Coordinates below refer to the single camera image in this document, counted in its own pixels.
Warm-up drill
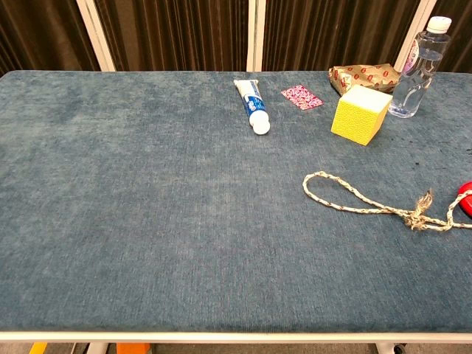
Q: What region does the brown printed paper bag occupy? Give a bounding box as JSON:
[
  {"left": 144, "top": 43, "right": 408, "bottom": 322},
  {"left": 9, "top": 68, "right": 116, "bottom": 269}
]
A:
[{"left": 327, "top": 63, "right": 402, "bottom": 97}]

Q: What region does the red plastic disc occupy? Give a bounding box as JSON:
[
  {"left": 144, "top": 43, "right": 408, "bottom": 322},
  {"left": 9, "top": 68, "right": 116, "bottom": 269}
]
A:
[{"left": 457, "top": 181, "right": 472, "bottom": 217}]

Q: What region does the beige braided rope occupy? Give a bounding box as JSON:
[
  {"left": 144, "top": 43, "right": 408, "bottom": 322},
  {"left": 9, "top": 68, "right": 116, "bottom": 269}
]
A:
[{"left": 302, "top": 170, "right": 472, "bottom": 232}]

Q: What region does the orange object under table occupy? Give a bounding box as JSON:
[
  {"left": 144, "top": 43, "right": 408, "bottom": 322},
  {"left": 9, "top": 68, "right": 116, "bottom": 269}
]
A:
[{"left": 115, "top": 342, "right": 152, "bottom": 354}]

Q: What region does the blue velvet table cloth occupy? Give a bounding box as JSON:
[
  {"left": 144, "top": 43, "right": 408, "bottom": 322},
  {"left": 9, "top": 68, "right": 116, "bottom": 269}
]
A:
[{"left": 0, "top": 69, "right": 472, "bottom": 335}]

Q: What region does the dark brown curtain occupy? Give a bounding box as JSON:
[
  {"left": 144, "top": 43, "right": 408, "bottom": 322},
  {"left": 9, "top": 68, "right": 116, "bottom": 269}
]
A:
[{"left": 0, "top": 0, "right": 472, "bottom": 76}]

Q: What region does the yellow foam cube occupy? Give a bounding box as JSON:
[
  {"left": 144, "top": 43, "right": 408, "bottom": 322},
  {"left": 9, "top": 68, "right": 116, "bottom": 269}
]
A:
[{"left": 330, "top": 85, "right": 394, "bottom": 148}]

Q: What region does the pink patterned card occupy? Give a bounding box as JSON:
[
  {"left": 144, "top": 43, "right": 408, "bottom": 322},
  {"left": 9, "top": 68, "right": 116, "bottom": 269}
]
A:
[{"left": 280, "top": 84, "right": 325, "bottom": 111}]

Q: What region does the white frame post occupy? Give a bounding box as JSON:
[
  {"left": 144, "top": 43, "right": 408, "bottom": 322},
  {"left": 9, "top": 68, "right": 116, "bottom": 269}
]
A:
[
  {"left": 246, "top": 0, "right": 267, "bottom": 72},
  {"left": 75, "top": 0, "right": 117, "bottom": 72},
  {"left": 393, "top": 0, "right": 439, "bottom": 71}
]

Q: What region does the white blue toothpaste tube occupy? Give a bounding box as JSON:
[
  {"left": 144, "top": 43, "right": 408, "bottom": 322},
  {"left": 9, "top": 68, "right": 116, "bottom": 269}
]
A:
[{"left": 233, "top": 79, "right": 271, "bottom": 136}]

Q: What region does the white table frame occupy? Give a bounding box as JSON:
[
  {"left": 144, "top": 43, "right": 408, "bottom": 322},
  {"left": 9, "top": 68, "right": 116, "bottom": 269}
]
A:
[{"left": 0, "top": 330, "right": 472, "bottom": 354}]

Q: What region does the clear plastic water bottle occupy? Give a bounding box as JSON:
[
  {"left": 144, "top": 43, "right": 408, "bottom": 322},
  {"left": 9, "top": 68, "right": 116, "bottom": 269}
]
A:
[{"left": 387, "top": 15, "right": 453, "bottom": 119}]

